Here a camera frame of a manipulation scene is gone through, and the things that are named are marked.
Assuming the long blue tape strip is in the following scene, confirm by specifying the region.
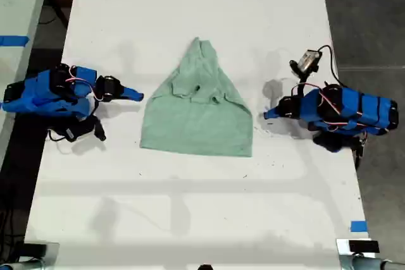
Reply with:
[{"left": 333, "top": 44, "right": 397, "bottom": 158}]
[{"left": 0, "top": 35, "right": 30, "bottom": 47}]

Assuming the white side table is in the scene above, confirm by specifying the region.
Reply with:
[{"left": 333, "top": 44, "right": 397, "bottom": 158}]
[{"left": 0, "top": 0, "right": 54, "bottom": 165}]

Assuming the short blue tape strip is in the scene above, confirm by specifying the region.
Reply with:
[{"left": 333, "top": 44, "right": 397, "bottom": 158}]
[{"left": 349, "top": 220, "right": 369, "bottom": 233}]

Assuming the small black box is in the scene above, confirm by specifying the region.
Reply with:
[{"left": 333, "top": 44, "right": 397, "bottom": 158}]
[{"left": 347, "top": 240, "right": 380, "bottom": 254}]

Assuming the grey black box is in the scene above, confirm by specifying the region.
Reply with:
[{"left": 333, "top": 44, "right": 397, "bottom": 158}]
[{"left": 22, "top": 242, "right": 60, "bottom": 257}]

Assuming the grey metal pipe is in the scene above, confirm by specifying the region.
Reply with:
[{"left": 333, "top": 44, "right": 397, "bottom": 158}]
[
  {"left": 0, "top": 259, "right": 49, "bottom": 270},
  {"left": 339, "top": 254, "right": 405, "bottom": 270}
]

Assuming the black camera stalk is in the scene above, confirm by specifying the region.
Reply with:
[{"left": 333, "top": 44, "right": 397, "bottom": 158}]
[{"left": 296, "top": 73, "right": 314, "bottom": 94}]

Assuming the silver black camera box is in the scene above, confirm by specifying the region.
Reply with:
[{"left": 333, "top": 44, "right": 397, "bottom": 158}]
[{"left": 289, "top": 49, "right": 321, "bottom": 78}]

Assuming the long black camera cable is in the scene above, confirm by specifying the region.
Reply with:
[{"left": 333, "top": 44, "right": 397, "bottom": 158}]
[{"left": 317, "top": 44, "right": 342, "bottom": 87}]

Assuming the thin black floor cable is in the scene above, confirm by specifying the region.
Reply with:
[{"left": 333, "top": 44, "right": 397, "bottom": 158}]
[{"left": 38, "top": 4, "right": 70, "bottom": 26}]

